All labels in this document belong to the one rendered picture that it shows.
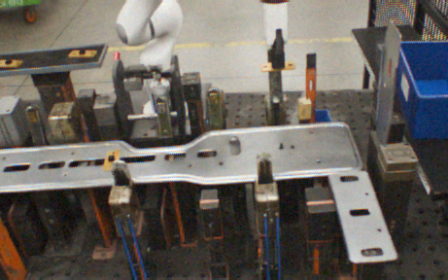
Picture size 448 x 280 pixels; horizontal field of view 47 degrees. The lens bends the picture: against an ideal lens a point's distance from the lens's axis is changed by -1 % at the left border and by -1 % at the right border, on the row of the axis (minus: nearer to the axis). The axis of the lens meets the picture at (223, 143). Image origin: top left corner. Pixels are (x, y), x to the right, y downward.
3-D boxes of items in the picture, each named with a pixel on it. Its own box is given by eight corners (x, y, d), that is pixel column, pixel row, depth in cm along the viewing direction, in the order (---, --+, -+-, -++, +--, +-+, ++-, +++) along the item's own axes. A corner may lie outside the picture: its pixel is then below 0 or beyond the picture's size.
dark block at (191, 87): (198, 192, 174) (181, 84, 149) (198, 179, 179) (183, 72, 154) (213, 192, 174) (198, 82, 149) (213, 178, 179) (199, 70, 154)
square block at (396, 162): (372, 262, 144) (386, 163, 122) (366, 242, 150) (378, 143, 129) (400, 261, 143) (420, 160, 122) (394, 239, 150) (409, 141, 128)
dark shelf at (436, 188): (430, 202, 119) (432, 192, 117) (350, 35, 191) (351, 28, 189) (524, 194, 118) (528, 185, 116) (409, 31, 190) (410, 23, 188)
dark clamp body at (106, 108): (112, 209, 171) (84, 113, 148) (118, 183, 182) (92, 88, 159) (144, 206, 171) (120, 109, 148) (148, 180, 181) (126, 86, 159)
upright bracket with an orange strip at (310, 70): (304, 191, 170) (306, 54, 140) (304, 188, 171) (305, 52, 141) (313, 191, 170) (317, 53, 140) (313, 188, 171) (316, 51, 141)
